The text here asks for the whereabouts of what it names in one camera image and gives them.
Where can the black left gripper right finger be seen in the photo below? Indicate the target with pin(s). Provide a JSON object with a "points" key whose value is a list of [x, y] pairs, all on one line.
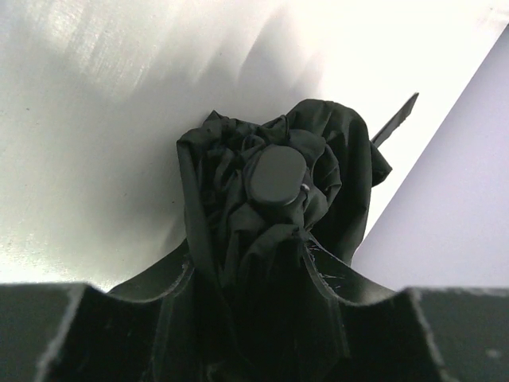
{"points": [[352, 329]]}

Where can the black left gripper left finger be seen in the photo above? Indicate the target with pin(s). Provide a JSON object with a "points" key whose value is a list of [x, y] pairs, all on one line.
{"points": [[143, 331]]}

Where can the black folding umbrella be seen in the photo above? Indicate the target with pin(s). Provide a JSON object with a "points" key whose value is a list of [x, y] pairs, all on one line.
{"points": [[274, 215]]}

